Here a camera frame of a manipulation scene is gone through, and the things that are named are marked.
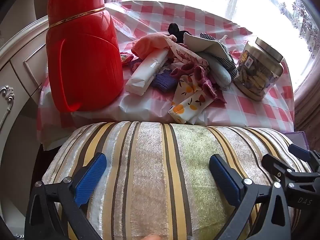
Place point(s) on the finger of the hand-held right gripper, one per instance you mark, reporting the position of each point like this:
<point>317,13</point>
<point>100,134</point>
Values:
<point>298,152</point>
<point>280,166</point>

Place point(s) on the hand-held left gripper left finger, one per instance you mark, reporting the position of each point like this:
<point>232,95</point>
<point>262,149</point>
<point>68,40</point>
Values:
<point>90,177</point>

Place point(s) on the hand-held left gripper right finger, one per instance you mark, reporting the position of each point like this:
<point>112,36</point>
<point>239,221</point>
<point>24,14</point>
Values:
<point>225,177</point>

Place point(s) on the orange fruit print cloth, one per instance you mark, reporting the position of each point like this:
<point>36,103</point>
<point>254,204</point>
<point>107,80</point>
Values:
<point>190,105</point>

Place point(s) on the light blue towel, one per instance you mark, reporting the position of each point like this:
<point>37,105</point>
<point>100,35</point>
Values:
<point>220,75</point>

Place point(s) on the purple knit mitten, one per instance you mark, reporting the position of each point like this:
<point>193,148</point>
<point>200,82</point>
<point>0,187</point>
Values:
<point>162,81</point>

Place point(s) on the white tissue pack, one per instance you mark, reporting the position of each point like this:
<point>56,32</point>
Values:
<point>143,72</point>

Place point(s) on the pink round pouch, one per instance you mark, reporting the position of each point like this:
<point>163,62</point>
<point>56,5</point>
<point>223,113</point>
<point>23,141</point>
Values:
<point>126,58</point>

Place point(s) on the pink floral cloth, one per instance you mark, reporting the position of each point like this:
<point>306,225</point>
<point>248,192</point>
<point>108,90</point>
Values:
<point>186,56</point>

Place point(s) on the grey checked potholder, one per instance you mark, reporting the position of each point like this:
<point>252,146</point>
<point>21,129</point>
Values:
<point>202,45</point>

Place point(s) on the peach oval pad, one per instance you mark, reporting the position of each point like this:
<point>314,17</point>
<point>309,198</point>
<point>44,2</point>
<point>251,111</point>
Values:
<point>147,43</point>

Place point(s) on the purple box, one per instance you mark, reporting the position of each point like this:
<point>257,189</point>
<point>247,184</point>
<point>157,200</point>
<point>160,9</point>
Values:
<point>298,140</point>

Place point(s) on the red white checked tablecloth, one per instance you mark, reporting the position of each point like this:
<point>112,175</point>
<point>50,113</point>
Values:
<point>250,110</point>

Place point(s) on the striped velvet cushion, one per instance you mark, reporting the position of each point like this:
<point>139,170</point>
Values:
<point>155,167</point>

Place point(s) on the glass jar with gold lid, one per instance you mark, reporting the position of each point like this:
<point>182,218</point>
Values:
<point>257,72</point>

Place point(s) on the red plastic thermos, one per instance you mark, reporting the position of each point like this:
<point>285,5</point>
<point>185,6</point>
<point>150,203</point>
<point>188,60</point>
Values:
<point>82,55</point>

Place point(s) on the white ornate cabinet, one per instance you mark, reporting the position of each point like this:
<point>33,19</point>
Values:
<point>22,62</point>

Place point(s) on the embroidered lace curtain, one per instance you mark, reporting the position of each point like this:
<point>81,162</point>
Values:
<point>300,12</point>

